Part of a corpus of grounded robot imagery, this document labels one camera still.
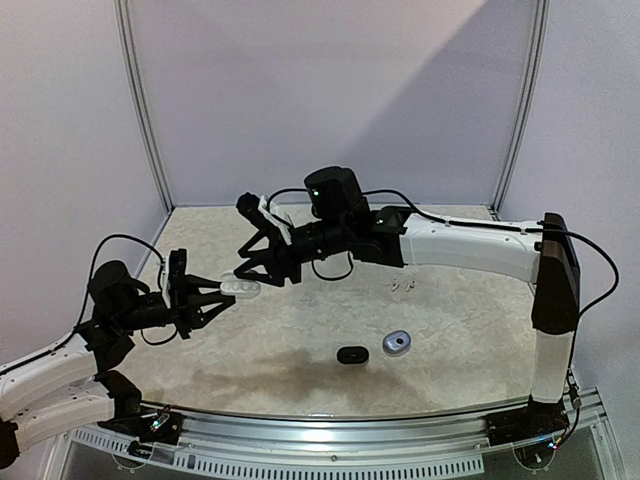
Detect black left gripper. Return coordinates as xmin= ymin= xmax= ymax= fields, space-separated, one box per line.
xmin=115 ymin=274 xmax=235 ymax=339

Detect white earbud charging case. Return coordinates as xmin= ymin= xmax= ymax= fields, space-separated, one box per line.
xmin=219 ymin=271 xmax=261 ymax=300

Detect black earbud charging case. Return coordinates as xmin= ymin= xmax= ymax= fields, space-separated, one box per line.
xmin=336 ymin=346 xmax=370 ymax=365

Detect purple earbud charging case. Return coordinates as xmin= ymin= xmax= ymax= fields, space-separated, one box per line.
xmin=382 ymin=330 xmax=412 ymax=357

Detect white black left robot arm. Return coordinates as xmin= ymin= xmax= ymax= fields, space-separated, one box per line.
xmin=1 ymin=250 xmax=256 ymax=468

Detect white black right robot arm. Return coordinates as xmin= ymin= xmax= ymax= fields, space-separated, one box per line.
xmin=234 ymin=166 xmax=580 ymax=441

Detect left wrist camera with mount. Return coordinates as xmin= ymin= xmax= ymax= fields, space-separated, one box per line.
xmin=159 ymin=248 xmax=187 ymax=308

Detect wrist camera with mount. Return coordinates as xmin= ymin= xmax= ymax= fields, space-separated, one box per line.
xmin=236 ymin=192 xmax=293 ymax=245
xmin=159 ymin=248 xmax=187 ymax=308

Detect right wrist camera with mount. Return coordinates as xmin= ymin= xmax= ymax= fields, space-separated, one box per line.
xmin=236 ymin=192 xmax=293 ymax=245

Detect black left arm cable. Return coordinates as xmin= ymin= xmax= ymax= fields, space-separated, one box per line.
xmin=72 ymin=234 xmax=181 ymax=346

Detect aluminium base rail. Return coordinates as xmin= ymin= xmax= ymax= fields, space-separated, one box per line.
xmin=43 ymin=389 xmax=626 ymax=479

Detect left aluminium frame post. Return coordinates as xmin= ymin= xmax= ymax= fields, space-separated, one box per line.
xmin=114 ymin=0 xmax=175 ymax=214

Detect aluminium frame post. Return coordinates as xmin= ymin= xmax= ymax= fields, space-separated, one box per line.
xmin=490 ymin=0 xmax=550 ymax=219
xmin=114 ymin=0 xmax=175 ymax=214

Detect right aluminium frame post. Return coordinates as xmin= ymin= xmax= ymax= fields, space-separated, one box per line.
xmin=490 ymin=0 xmax=550 ymax=219

